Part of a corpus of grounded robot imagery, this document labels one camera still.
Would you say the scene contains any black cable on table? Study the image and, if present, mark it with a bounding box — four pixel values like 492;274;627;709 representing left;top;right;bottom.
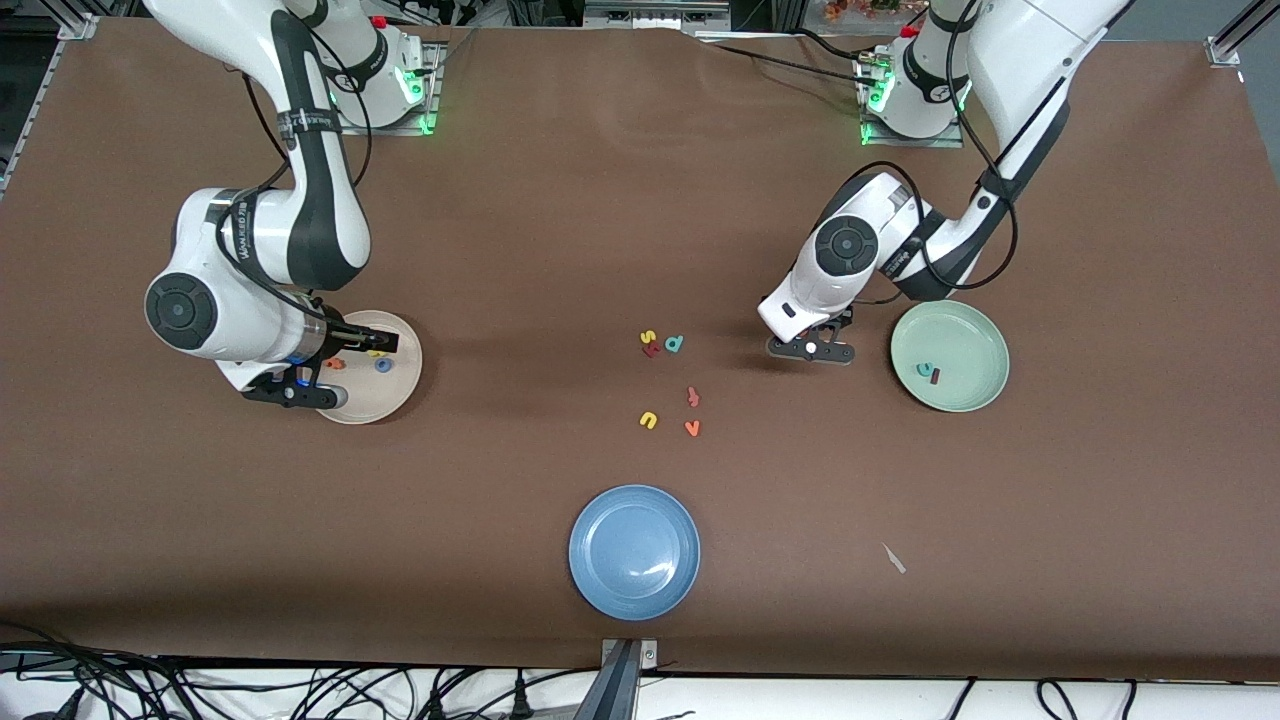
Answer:
697;38;881;86

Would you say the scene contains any blue plate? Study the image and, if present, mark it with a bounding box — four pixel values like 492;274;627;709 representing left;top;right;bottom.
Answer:
568;484;701;621

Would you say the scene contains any light green plate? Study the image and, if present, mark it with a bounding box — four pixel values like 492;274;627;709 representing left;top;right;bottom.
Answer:
890;299;1011;413

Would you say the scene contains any beige brown plate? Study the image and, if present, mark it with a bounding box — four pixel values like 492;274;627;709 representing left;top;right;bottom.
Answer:
315;310;424;426

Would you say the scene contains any aluminium frame profile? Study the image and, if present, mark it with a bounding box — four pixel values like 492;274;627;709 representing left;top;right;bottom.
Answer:
1205;0;1280;67
0;12;101;196

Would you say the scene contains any grey metal device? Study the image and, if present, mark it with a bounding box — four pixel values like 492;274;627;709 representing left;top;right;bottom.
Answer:
583;0;732;31

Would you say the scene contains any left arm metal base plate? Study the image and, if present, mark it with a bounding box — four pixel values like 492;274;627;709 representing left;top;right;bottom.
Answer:
860;55;965;149

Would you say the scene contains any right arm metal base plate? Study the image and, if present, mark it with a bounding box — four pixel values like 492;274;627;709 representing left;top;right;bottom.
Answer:
335;42;447;137

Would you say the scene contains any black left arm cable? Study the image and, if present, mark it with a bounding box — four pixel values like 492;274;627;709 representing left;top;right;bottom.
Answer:
825;0;1019;306

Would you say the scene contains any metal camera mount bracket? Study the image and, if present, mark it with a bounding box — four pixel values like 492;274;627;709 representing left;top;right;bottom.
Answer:
586;637;660;720

